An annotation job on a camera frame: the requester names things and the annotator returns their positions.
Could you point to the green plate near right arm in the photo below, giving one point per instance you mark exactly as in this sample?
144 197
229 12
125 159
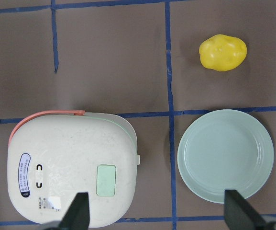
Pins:
225 149

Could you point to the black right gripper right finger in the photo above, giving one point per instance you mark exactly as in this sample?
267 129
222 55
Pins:
239 214

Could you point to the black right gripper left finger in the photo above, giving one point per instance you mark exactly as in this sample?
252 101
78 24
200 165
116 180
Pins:
77 216

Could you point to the yellow toy potato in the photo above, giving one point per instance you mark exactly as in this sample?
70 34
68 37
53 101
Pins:
222 52

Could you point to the white rice cooker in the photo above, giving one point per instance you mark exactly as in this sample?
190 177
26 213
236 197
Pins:
53 155

